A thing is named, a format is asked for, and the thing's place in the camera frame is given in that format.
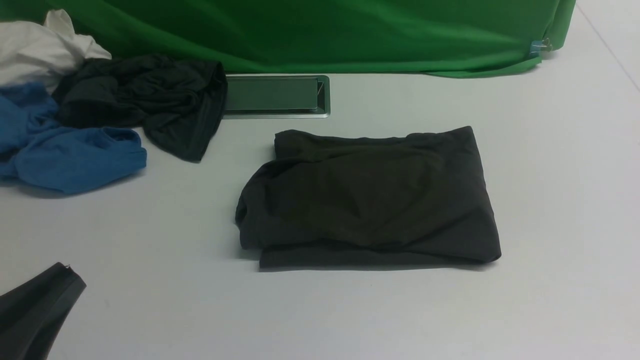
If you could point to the green backdrop cloth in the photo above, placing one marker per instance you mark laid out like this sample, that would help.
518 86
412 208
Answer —
457 39

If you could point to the white crumpled cloth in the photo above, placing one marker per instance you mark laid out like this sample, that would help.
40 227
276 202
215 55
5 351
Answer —
44 53

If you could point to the dark teal crumpled shirt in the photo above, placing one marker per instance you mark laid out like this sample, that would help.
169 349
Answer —
179 104

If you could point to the blue binder clip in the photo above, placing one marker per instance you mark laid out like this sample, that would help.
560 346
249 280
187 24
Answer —
539 47

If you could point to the gray long-sleeved shirt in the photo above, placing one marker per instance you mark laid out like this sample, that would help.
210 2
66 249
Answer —
418 201

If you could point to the blue crumpled shirt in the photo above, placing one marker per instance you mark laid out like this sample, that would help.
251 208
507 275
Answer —
40 152

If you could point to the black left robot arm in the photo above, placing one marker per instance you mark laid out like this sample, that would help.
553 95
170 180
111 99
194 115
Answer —
32 314

